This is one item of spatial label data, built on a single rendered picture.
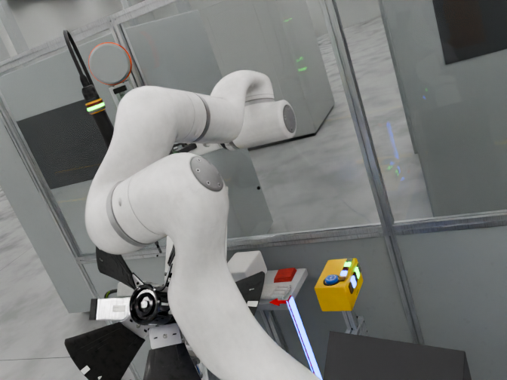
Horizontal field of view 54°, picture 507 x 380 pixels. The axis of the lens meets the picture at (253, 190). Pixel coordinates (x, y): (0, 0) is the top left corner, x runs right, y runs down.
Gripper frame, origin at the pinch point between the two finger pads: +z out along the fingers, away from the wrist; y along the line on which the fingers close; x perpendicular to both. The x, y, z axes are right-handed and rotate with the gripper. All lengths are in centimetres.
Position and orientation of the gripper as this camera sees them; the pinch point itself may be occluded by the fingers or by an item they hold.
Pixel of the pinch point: (174, 145)
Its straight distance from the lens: 124.6
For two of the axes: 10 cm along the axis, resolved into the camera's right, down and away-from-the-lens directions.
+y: 3.9, -4.3, 8.1
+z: -8.6, 1.4, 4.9
